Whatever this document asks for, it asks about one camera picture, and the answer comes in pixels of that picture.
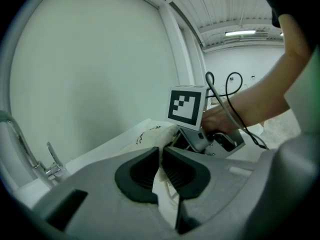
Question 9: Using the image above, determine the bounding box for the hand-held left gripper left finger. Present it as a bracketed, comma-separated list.
[31, 146, 176, 238]

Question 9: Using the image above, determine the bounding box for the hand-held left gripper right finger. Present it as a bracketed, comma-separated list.
[161, 146, 256, 235]

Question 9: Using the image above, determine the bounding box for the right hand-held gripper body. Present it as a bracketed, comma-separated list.
[165, 84, 246, 160]

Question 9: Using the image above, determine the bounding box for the person's right forearm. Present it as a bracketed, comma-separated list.
[228, 47, 315, 133]

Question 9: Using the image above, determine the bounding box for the person's right hand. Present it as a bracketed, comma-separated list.
[200, 105, 241, 136]

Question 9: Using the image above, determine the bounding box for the white vanity cabinet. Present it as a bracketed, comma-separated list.
[14, 118, 302, 211]

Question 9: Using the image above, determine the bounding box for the ceiling tube light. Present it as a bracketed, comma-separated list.
[224, 29, 257, 38]

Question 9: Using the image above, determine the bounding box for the chrome faucet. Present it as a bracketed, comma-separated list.
[0, 109, 69, 189]

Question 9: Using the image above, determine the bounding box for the person's black star-print t-shirt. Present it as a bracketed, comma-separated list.
[258, 0, 320, 54]

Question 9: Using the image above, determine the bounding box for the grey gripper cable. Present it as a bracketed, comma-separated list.
[205, 71, 270, 151]

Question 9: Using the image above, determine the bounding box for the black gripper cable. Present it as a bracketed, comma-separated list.
[224, 71, 269, 150]

